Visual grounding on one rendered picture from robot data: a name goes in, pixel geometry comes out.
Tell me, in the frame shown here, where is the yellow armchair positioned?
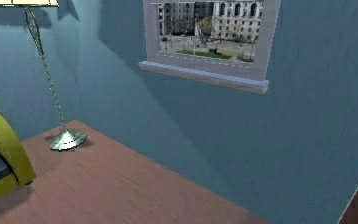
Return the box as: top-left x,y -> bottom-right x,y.
0,104 -> 37,204

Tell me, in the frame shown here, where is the silver floor lamp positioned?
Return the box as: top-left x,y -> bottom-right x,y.
0,0 -> 88,152

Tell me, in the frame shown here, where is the grey framed window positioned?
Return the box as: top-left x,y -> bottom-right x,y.
138,0 -> 282,95

